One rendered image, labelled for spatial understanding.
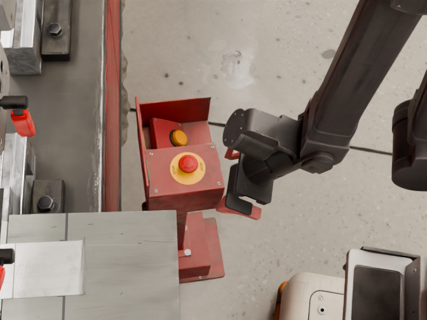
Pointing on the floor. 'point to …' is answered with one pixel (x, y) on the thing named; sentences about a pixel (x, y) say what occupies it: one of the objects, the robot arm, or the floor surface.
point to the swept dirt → (124, 91)
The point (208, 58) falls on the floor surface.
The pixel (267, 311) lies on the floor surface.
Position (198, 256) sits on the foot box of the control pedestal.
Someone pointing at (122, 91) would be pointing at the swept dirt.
